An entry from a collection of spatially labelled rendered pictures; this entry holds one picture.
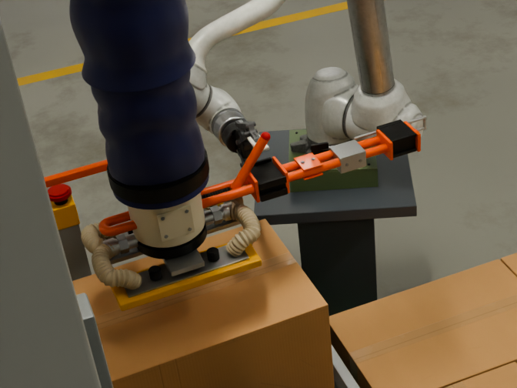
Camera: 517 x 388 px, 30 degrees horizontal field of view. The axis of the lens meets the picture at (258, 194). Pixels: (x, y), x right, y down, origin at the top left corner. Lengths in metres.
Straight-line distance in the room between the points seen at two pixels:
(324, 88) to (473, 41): 2.72
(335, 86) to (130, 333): 1.06
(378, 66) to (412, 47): 2.77
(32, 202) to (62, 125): 4.37
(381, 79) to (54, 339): 2.00
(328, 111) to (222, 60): 2.66
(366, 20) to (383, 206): 0.61
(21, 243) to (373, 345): 2.03
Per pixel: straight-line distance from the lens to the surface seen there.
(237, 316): 2.33
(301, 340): 2.37
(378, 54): 2.76
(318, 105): 2.98
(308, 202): 3.02
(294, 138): 3.21
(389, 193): 3.03
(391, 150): 2.36
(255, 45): 5.70
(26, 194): 0.84
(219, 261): 2.23
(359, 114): 2.88
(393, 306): 2.93
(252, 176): 2.25
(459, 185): 4.38
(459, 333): 2.85
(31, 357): 0.95
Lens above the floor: 2.50
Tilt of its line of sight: 35 degrees down
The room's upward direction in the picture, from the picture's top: 7 degrees counter-clockwise
